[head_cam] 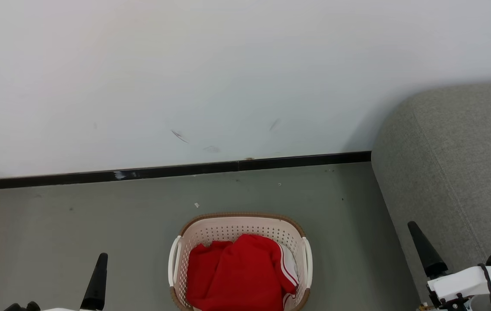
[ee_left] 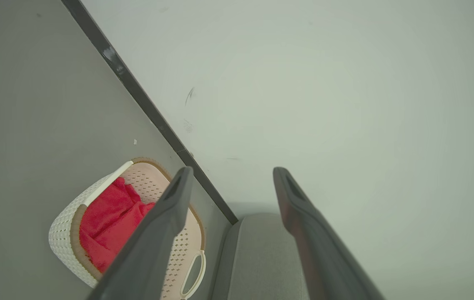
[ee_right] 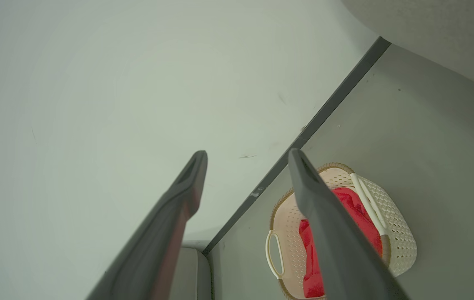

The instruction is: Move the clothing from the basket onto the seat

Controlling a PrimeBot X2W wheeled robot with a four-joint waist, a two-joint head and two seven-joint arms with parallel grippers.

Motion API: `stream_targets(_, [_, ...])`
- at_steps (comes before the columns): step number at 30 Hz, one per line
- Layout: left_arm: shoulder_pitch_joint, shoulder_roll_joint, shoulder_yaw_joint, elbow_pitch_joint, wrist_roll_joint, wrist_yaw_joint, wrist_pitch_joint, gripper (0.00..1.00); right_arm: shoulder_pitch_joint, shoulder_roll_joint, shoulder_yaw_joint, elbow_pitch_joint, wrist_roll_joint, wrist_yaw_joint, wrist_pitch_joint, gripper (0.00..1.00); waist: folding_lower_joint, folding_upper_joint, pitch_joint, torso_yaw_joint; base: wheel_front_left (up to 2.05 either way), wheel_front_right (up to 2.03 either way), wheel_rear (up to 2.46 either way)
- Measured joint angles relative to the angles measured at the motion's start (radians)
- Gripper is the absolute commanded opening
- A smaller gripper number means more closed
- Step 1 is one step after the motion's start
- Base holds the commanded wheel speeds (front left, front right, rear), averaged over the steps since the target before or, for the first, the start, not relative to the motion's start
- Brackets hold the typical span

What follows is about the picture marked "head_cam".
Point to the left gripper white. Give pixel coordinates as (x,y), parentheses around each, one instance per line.
(61,309)

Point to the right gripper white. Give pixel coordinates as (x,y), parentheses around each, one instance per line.
(461,283)

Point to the red sports jersey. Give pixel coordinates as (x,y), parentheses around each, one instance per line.
(236,276)

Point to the grey fabric sofa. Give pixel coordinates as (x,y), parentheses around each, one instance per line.
(452,164)

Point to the cream perforated laundry basket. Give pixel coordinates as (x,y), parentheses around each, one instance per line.
(228,226)

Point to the black wall baseboard strip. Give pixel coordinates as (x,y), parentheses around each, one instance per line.
(163,170)

